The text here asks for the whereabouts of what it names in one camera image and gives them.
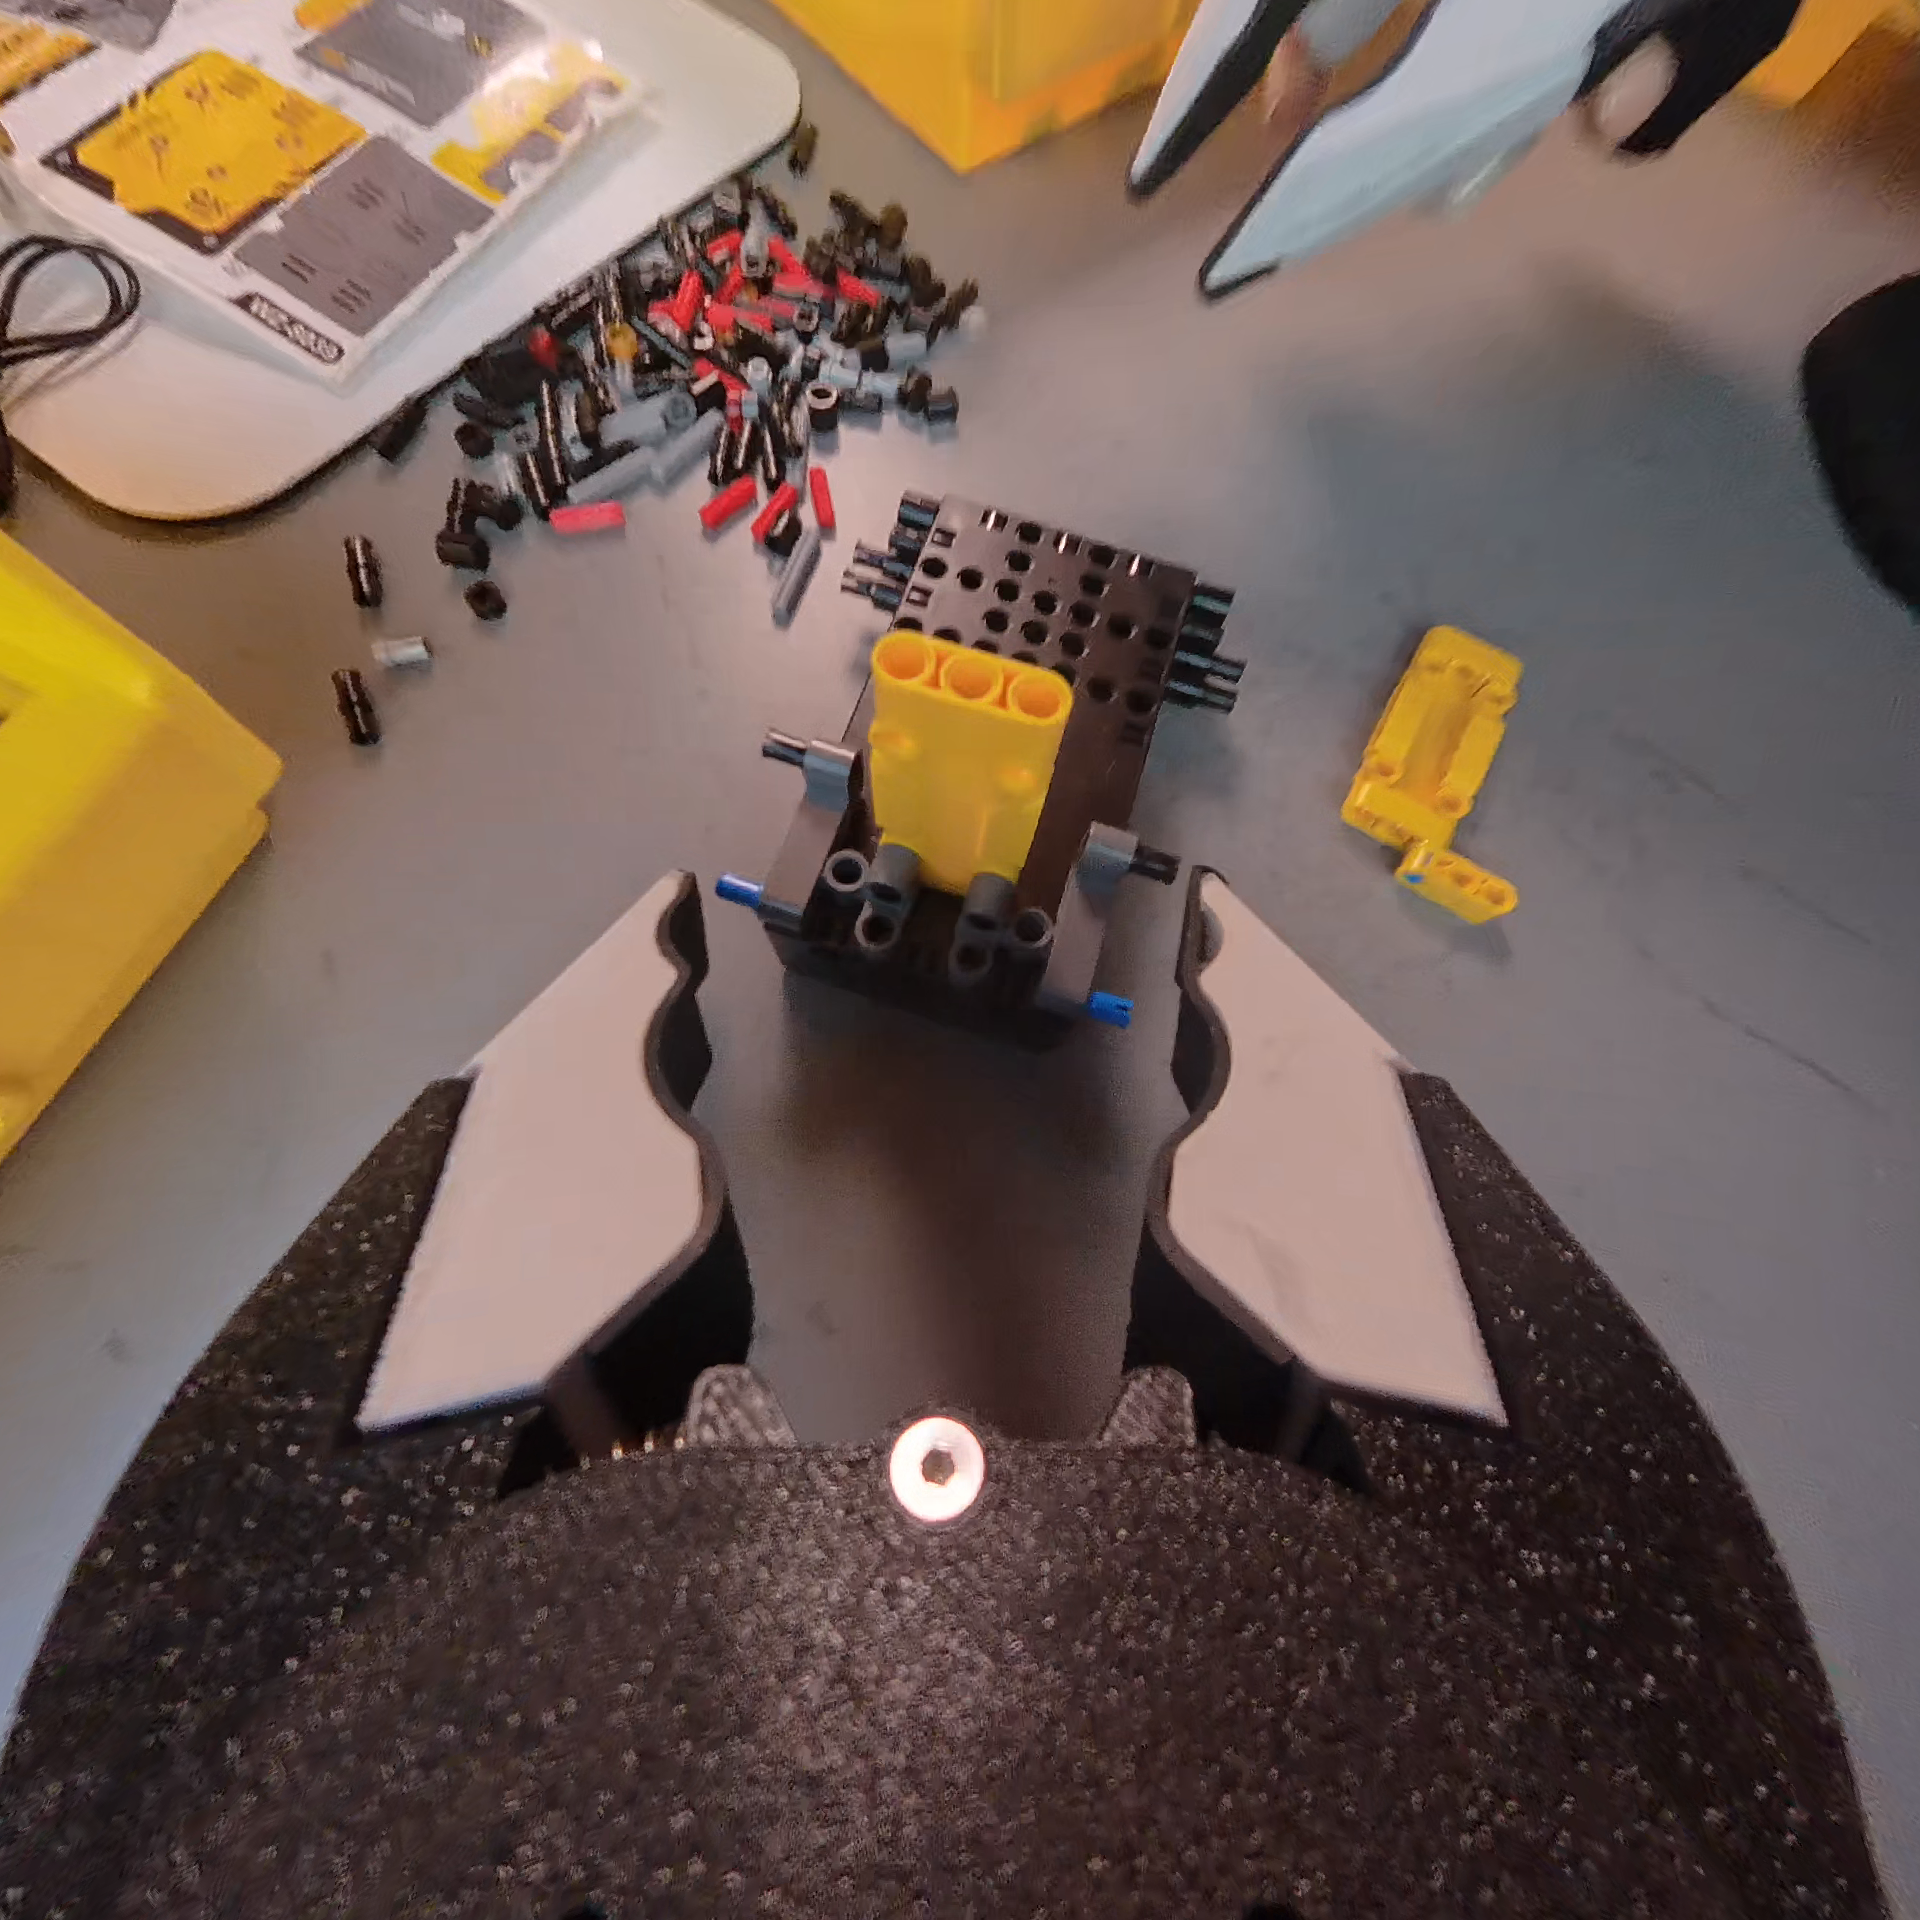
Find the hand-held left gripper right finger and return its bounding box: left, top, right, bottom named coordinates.
left=1134, top=863, right=1514, bottom=1435

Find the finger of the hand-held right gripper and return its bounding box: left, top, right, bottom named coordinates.
left=1195, top=0, right=1641, bottom=301
left=1126, top=0, right=1437, bottom=200

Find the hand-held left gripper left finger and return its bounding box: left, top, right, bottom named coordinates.
left=354, top=869, right=746, bottom=1435

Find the small yellow lego beam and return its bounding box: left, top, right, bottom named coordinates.
left=1396, top=839, right=1527, bottom=925

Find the yellow lego panel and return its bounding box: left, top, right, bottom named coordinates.
left=1338, top=622, right=1527, bottom=859

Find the black lego model yellow beam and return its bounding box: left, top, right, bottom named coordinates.
left=720, top=491, right=1250, bottom=1049

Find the pile of loose lego pieces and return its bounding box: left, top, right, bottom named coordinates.
left=323, top=172, right=992, bottom=755

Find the person's right hand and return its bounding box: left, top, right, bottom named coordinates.
left=1577, top=0, right=1808, bottom=151

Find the white stand base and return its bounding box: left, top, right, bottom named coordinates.
left=0, top=0, right=811, bottom=529

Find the sticker sheet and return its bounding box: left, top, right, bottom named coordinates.
left=0, top=0, right=650, bottom=380

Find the black cable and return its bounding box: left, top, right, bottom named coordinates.
left=0, top=232, right=151, bottom=504

